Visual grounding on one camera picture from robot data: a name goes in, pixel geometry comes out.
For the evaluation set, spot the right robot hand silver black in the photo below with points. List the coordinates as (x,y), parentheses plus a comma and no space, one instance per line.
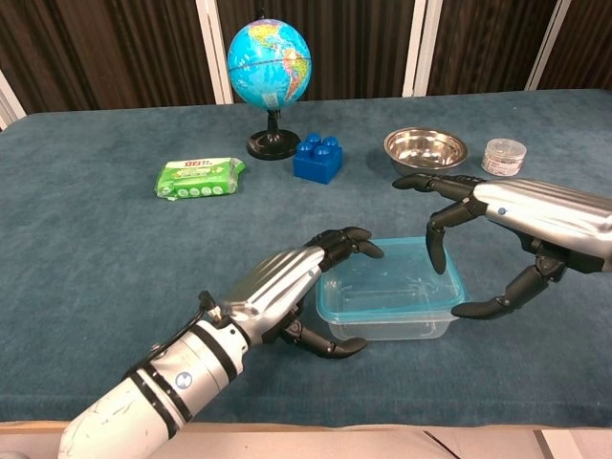
(550,210)

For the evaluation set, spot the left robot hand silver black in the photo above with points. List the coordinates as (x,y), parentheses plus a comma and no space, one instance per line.
(272,282)

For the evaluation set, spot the blue translucent plastic container lid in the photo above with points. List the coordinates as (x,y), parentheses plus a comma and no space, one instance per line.
(392,291)

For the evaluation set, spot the clear plastic container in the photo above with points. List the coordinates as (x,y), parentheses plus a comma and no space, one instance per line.
(401,330)

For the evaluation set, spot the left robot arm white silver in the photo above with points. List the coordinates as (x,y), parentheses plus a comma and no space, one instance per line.
(162,401)

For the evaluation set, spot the small clear plastic jar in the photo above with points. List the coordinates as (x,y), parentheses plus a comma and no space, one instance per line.
(504,158)

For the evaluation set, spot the blue plastic building block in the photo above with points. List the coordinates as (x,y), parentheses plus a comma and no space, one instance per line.
(315,162)

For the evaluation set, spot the green wet wipes pack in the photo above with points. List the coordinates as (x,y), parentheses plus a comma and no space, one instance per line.
(196,179)

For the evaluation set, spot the stainless steel bowl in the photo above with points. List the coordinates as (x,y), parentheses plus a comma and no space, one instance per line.
(425,150)

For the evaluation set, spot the teal table cloth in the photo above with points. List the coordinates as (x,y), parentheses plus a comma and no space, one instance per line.
(119,268)

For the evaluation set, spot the small desk globe black stand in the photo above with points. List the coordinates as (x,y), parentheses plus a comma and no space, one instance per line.
(268,62)

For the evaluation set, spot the white frame post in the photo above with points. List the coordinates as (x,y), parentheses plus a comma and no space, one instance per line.
(421,48)
(215,48)
(547,45)
(9,102)

